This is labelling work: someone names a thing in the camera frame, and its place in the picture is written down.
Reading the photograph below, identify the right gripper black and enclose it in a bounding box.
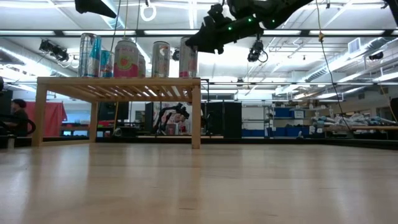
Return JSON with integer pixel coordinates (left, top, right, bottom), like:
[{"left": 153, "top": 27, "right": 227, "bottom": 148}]
[{"left": 185, "top": 2, "right": 240, "bottom": 55}]

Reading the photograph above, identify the black overhead light bar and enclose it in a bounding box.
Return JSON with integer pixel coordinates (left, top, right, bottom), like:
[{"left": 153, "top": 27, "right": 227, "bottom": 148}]
[{"left": 0, "top": 29, "right": 398, "bottom": 38}]

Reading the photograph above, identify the black ceiling spotlight cluster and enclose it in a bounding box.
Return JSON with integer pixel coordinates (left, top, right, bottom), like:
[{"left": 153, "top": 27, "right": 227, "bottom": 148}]
[{"left": 39, "top": 39, "right": 70, "bottom": 62}]

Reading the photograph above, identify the black cabinet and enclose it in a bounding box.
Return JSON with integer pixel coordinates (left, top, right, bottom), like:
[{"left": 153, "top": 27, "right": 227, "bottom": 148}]
[{"left": 205, "top": 101, "right": 243, "bottom": 138}]

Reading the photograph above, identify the black monitor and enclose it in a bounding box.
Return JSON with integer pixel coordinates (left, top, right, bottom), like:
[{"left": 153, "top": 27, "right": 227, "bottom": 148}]
[{"left": 98, "top": 101, "right": 130, "bottom": 122}]

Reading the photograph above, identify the white Celsius can black lid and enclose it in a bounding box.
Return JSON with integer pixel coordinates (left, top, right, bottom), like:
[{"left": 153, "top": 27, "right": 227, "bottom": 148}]
[
  {"left": 178, "top": 36, "right": 199, "bottom": 78},
  {"left": 151, "top": 40, "right": 172, "bottom": 78}
]

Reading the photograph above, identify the black hanging camera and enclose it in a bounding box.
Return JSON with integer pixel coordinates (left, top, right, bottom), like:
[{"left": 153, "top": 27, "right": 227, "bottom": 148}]
[{"left": 247, "top": 39, "right": 269, "bottom": 63}]

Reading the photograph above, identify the red cloth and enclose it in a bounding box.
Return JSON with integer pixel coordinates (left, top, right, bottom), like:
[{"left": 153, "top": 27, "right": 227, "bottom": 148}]
[{"left": 25, "top": 101, "right": 68, "bottom": 138}]

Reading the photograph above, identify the white hanging ring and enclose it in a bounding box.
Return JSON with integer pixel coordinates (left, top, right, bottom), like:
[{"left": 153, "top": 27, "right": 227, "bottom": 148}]
[{"left": 139, "top": 2, "right": 157, "bottom": 22}]

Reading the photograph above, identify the person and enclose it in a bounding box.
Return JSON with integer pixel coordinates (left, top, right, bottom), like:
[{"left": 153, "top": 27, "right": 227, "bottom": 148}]
[{"left": 0, "top": 98, "right": 29, "bottom": 138}]

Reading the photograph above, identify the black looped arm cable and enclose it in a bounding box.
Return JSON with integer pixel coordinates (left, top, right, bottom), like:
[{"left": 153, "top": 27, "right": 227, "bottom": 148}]
[{"left": 0, "top": 119, "right": 37, "bottom": 136}]

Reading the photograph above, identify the black box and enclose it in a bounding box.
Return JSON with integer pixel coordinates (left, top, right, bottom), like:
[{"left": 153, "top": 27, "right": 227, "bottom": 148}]
[{"left": 0, "top": 89, "right": 14, "bottom": 108}]

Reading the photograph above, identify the hanging cable with yellow knot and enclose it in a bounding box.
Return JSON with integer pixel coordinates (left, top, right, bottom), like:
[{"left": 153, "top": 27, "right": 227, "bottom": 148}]
[{"left": 315, "top": 0, "right": 354, "bottom": 131}]

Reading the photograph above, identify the wooden slatted shelf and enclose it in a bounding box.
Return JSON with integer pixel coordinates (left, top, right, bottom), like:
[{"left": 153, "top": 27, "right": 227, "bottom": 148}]
[{"left": 32, "top": 77, "right": 202, "bottom": 149}]

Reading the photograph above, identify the white ceiling air vent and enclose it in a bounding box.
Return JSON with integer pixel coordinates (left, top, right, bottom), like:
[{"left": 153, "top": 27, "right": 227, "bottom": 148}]
[{"left": 347, "top": 37, "right": 361, "bottom": 54}]

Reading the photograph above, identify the cluttered wooden workbench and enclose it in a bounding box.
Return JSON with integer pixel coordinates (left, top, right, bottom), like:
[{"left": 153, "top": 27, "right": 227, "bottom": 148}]
[{"left": 310, "top": 113, "right": 398, "bottom": 139}]

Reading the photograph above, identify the pink white Spindrift can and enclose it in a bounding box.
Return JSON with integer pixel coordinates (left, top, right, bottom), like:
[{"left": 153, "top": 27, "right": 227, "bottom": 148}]
[
  {"left": 113, "top": 39, "right": 140, "bottom": 78},
  {"left": 137, "top": 53, "right": 147, "bottom": 78}
]

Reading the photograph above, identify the blue storage bin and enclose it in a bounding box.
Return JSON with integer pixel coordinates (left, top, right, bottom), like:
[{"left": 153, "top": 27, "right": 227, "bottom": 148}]
[
  {"left": 269, "top": 126, "right": 312, "bottom": 138},
  {"left": 275, "top": 107, "right": 294, "bottom": 118}
]

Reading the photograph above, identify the blue silver Red Bull can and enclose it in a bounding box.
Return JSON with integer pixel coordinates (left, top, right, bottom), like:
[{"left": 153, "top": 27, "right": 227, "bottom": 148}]
[
  {"left": 99, "top": 49, "right": 115, "bottom": 78},
  {"left": 77, "top": 32, "right": 103, "bottom": 78}
]

